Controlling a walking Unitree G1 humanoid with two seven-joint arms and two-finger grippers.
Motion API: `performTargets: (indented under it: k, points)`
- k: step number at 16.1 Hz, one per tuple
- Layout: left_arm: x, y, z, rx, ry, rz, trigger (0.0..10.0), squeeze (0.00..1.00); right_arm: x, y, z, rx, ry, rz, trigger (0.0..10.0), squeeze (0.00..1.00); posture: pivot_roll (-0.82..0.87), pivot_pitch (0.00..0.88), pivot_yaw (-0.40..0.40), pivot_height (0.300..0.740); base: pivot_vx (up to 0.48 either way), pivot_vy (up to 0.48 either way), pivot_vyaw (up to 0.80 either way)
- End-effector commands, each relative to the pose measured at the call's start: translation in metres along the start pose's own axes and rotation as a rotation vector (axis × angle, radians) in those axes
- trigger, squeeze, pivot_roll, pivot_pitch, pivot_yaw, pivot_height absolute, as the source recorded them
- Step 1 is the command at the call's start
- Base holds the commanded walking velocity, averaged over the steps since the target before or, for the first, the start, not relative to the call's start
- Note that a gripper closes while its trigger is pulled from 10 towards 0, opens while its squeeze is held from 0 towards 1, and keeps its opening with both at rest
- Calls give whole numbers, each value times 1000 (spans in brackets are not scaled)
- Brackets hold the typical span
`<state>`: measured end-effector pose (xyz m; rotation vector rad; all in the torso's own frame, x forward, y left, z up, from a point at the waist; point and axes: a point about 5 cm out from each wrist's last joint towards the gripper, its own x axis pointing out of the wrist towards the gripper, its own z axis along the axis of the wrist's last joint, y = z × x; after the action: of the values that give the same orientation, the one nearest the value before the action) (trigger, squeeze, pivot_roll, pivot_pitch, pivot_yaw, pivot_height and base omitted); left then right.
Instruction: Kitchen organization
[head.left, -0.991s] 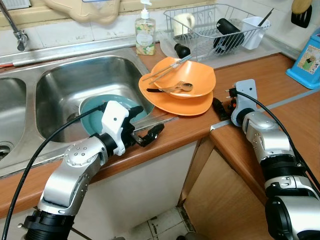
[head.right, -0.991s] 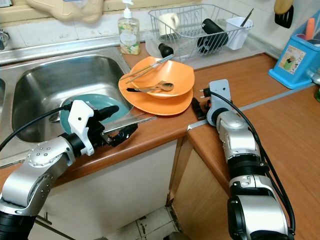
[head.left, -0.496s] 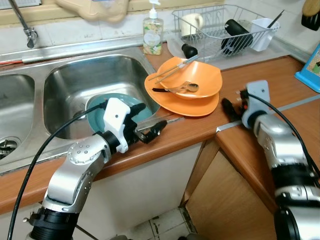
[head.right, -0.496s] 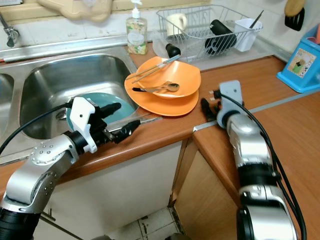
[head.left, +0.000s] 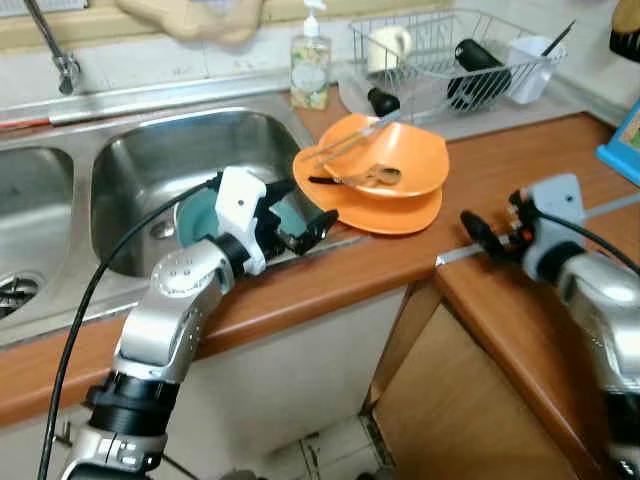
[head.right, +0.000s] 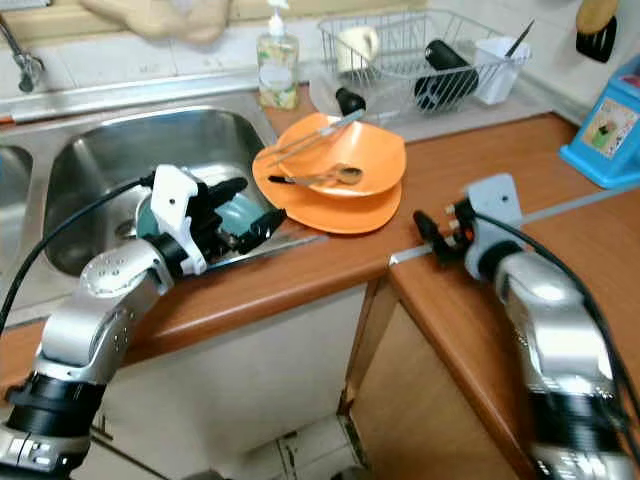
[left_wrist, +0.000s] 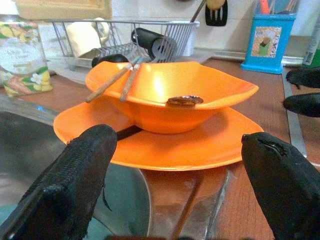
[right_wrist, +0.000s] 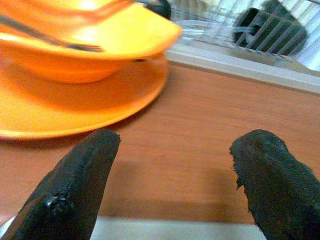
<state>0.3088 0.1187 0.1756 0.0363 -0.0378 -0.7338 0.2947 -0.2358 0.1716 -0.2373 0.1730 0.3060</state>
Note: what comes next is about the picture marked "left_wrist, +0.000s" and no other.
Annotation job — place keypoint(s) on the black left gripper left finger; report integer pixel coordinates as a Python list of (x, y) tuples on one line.
[(62, 195)]

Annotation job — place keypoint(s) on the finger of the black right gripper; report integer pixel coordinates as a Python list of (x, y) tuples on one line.
[(307, 77), (305, 105)]

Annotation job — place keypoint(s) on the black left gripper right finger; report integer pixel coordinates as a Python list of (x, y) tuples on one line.
[(287, 195)]

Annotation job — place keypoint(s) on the orange square bowl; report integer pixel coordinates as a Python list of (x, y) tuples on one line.
[(187, 80)]

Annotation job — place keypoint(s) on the wooden chopstick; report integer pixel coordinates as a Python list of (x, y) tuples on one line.
[(107, 83), (186, 205), (129, 83)]

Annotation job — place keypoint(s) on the white green tube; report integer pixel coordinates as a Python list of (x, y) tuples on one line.
[(312, 50)]

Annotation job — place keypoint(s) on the blue utensil holder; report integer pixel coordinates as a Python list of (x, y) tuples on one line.
[(287, 45)]

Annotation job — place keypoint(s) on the teal plate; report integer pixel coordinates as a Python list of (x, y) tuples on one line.
[(125, 200)]

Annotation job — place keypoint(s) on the stainless steel sink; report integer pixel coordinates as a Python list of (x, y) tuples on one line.
[(25, 140)]

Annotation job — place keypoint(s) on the black slotted spatula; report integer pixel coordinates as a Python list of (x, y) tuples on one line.
[(216, 24)]

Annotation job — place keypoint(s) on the tan round utensil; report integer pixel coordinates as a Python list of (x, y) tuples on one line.
[(215, 3)]

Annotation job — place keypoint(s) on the white plastic utensil cup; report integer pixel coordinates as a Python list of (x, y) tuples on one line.
[(193, 40)]

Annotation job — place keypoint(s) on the dark oval spoon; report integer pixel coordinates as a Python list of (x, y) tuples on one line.
[(185, 100)]

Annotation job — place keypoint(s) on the orange square plate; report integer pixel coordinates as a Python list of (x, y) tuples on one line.
[(175, 150)]

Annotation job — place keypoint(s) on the clear drain tray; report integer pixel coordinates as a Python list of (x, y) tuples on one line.
[(67, 73)]

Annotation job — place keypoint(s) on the floral soap pump bottle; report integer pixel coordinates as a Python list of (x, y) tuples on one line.
[(22, 57)]

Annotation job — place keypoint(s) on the black round knob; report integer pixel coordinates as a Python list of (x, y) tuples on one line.
[(110, 59)]

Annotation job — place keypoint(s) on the cream ceramic mug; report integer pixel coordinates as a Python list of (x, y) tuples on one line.
[(82, 37)]

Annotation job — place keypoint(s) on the black cylindrical bottle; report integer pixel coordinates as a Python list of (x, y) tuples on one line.
[(145, 37)]

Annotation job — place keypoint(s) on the beige cutting board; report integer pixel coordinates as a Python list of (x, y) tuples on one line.
[(62, 8)]

